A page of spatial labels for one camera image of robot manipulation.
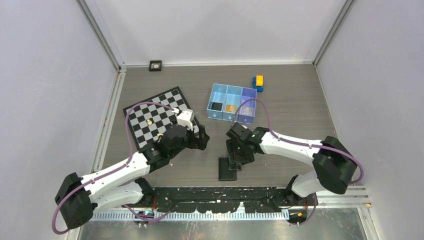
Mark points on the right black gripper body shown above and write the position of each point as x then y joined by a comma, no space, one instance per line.
242,155

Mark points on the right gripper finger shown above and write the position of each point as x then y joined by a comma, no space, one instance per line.
235,166
230,153

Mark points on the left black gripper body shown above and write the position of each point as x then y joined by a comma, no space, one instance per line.
194,142

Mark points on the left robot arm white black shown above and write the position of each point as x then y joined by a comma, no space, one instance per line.
80,197

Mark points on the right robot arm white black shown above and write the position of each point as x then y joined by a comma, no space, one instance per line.
333,167

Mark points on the purple bin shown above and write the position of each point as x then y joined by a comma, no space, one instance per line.
246,114

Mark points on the light blue bin left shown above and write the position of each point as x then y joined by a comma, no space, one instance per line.
217,94

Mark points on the light blue bin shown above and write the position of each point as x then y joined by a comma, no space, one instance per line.
232,97
217,94

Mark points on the orange square item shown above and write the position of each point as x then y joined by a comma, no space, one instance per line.
230,108

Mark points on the black square item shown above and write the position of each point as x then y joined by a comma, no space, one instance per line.
217,106

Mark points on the light blue bin middle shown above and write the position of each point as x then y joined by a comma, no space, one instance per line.
232,97

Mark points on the black white chessboard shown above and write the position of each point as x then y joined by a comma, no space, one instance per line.
161,117

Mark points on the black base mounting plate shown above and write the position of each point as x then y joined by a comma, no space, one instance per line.
220,200

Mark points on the blue yellow toy blocks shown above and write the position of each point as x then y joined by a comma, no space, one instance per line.
258,83

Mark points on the small black square box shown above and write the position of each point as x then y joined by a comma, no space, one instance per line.
155,66

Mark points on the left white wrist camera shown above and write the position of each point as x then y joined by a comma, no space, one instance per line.
185,118

